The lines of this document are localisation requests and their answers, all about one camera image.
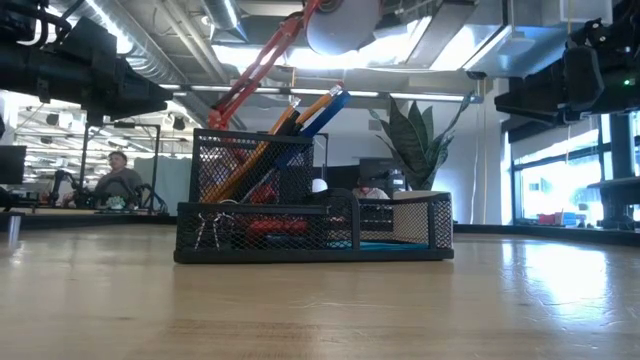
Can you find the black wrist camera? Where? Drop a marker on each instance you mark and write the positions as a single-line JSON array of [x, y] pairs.
[[590, 35], [90, 42]]

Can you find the black pen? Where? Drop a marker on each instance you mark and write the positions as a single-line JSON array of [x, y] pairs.
[[289, 125]]

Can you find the large window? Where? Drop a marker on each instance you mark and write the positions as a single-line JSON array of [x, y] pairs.
[[560, 185]]

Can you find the orange pencil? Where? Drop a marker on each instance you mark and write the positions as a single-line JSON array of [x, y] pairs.
[[285, 117], [320, 105]]

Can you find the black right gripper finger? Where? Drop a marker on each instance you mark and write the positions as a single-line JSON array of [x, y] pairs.
[[585, 80], [530, 109]]

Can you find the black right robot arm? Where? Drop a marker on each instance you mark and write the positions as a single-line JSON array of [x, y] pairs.
[[630, 25]]

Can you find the black computer monitor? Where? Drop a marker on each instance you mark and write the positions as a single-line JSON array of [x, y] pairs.
[[12, 165]]

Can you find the background black robot arm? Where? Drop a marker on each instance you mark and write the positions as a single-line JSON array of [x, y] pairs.
[[150, 200], [57, 185]]

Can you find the red desk lamp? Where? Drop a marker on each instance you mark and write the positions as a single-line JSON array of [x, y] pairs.
[[345, 25]]

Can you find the long ceiling light bar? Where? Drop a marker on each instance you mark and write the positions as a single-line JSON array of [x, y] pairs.
[[400, 95]]

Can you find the blue sticky note pad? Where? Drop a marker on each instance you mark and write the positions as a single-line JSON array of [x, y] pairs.
[[385, 245]]

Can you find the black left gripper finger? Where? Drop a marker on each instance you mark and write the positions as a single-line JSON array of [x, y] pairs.
[[137, 111], [145, 95]]

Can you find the snake plant in white pot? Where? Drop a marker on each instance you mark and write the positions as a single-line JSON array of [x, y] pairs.
[[415, 150]]

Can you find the black mesh desk organizer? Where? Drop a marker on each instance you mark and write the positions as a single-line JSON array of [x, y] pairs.
[[320, 255]]

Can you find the pale partition panel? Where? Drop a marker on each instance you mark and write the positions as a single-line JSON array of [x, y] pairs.
[[175, 185]]

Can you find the corrugated silver ceiling duct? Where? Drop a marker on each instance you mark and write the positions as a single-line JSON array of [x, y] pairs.
[[165, 45]]

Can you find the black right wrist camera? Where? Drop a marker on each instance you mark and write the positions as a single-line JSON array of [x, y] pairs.
[[590, 35]]

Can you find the person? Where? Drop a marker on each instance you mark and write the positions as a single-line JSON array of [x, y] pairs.
[[372, 192], [120, 182]]

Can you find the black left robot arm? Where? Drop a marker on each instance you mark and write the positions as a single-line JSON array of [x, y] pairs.
[[30, 70]]

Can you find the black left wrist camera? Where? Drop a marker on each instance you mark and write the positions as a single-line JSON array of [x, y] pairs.
[[90, 42]]

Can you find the smooth silver ceiling duct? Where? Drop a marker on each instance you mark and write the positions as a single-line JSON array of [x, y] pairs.
[[222, 15]]

